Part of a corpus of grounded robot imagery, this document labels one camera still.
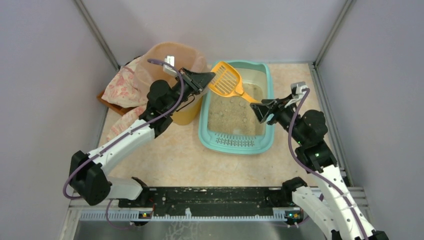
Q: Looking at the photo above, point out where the yellow litter scoop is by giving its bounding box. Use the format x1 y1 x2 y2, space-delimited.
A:
208 61 259 104

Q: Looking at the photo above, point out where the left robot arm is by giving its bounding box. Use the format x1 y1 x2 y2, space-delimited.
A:
69 68 215 206

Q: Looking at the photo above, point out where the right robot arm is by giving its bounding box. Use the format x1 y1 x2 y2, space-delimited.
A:
250 95 388 240

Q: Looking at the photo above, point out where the cat litter sand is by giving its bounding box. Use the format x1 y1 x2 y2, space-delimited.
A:
207 93 265 136

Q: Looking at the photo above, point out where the teal litter box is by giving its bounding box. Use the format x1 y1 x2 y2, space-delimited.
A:
198 60 275 155

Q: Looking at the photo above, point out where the yellow trash bin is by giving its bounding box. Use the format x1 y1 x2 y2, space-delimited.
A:
171 96 203 126

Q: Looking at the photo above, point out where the orange plastic bin liner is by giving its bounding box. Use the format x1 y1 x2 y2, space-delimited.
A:
132 42 209 107

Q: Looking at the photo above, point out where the pink patterned cloth bag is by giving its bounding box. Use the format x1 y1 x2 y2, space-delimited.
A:
101 56 146 141

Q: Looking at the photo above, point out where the brown wooden tray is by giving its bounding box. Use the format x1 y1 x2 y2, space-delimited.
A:
96 90 135 116

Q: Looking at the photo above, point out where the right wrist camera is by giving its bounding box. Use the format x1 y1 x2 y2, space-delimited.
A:
290 81 308 100

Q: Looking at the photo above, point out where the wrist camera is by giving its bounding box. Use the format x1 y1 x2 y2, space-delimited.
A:
162 55 177 77
290 81 308 100

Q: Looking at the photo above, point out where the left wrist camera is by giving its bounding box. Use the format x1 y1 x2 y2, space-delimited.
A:
162 55 177 77

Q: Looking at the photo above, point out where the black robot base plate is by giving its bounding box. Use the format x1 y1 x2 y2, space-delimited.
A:
118 187 306 223

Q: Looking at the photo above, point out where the aluminium frame rail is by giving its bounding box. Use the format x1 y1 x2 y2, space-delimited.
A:
67 187 369 223

